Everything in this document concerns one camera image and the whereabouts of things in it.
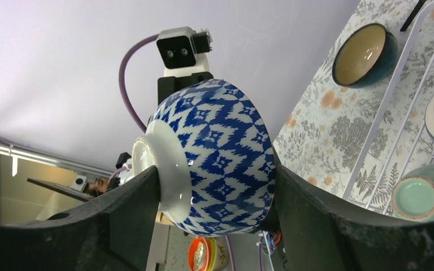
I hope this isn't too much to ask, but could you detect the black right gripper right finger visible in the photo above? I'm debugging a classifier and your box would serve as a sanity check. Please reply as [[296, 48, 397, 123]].
[[272, 164, 434, 270]]

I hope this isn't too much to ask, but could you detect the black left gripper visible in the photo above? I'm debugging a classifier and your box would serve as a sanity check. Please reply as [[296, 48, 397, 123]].
[[157, 72, 214, 104]]

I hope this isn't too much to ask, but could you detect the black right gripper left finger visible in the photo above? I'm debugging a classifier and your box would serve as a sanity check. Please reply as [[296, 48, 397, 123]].
[[0, 167, 160, 270]]

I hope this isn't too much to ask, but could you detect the blue white patterned bowl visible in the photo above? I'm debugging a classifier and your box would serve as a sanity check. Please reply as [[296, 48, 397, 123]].
[[131, 79, 276, 237]]

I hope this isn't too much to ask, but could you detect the dark teal floral bowl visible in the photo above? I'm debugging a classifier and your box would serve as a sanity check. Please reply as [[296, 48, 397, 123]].
[[331, 23, 398, 89]]

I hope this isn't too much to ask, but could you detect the floral tablecloth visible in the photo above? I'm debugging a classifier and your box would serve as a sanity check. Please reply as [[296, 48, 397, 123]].
[[274, 1, 416, 198]]

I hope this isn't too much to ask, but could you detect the mint green bowl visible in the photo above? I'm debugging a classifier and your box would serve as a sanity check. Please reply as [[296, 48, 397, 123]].
[[392, 164, 434, 222]]

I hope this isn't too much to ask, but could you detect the black microphone tripod stand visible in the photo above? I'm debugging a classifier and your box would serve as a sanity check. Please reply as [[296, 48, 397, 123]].
[[400, 0, 426, 32]]

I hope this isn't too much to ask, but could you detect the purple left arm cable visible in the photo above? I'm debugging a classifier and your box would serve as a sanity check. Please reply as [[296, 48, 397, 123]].
[[118, 34, 160, 134]]

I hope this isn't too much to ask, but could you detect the white wire dish rack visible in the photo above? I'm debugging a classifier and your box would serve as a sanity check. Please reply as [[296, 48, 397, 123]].
[[342, 1, 434, 215]]

